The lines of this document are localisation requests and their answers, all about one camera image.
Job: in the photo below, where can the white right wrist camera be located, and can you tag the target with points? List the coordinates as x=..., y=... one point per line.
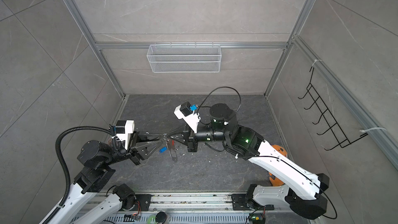
x=189, y=114

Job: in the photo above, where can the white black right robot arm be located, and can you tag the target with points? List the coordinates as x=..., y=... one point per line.
x=302, y=191

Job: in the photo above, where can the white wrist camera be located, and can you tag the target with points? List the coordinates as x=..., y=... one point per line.
x=121, y=133
x=189, y=114

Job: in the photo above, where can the blue plastic key tag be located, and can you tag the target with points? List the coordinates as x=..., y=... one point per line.
x=163, y=149

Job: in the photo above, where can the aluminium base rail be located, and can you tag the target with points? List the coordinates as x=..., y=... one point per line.
x=202, y=208

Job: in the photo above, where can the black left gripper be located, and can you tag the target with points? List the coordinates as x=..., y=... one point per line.
x=137, y=149

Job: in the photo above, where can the black wire hook rack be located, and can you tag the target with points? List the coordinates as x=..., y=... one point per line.
x=326, y=116

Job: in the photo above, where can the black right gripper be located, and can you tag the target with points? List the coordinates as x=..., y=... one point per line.
x=193, y=142

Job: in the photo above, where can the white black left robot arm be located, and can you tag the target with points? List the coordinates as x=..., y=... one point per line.
x=97, y=158

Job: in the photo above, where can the white wire mesh basket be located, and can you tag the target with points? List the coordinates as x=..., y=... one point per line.
x=190, y=58

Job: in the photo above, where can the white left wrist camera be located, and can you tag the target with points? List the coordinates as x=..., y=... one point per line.
x=121, y=133

